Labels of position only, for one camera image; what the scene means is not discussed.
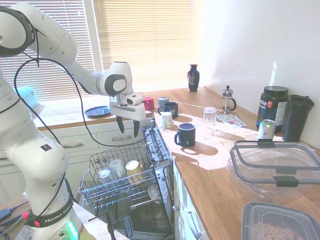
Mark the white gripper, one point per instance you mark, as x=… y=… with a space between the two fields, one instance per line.
x=127 y=112

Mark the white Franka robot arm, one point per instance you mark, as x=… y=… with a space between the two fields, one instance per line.
x=50 y=42

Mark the red mug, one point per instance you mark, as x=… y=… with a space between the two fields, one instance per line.
x=149 y=103

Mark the white patterned mug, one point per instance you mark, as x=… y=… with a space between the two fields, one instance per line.
x=167 y=121

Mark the open dishwasher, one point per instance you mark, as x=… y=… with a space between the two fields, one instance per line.
x=160 y=155

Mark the grey-blue mug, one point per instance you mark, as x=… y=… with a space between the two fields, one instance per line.
x=163 y=100

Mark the navy mug with print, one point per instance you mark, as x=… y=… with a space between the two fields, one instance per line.
x=171 y=110

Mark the yellow mug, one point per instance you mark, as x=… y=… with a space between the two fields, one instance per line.
x=135 y=172

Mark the plain navy mug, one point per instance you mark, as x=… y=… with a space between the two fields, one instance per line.
x=187 y=135

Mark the blue round plate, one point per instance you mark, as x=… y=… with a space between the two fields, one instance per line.
x=96 y=111

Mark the clear drinking glass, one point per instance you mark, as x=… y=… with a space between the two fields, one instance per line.
x=104 y=175

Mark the small white cup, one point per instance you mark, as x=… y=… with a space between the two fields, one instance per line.
x=153 y=191

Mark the dark blue floral vase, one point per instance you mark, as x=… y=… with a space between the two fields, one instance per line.
x=193 y=78

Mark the clear glass tumbler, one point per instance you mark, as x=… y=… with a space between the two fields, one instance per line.
x=209 y=117

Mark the silver cabinet knob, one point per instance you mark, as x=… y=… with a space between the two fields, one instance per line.
x=175 y=207

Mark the narrow wooden window blind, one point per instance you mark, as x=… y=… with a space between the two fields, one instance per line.
x=50 y=75

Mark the wide wooden window blind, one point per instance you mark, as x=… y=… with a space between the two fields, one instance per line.
x=140 y=30

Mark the glass French press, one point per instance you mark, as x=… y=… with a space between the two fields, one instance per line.
x=227 y=102

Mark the colourful paper pamphlet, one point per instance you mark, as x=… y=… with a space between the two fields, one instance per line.
x=231 y=121

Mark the teal baseball cap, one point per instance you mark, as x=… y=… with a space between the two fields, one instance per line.
x=28 y=96

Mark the white green drink can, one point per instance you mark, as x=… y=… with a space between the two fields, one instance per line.
x=266 y=130

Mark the black protein powder tub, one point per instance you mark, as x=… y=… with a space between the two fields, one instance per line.
x=272 y=107

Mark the glass bowl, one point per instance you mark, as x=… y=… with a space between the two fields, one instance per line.
x=272 y=170

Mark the black shaker bottle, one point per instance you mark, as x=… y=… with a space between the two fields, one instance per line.
x=296 y=117

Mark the grey container with cereal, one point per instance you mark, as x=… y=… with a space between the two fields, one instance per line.
x=275 y=222

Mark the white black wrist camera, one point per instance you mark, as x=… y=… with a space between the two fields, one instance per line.
x=135 y=99

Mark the black camera stand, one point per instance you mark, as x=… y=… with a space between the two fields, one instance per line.
x=110 y=225

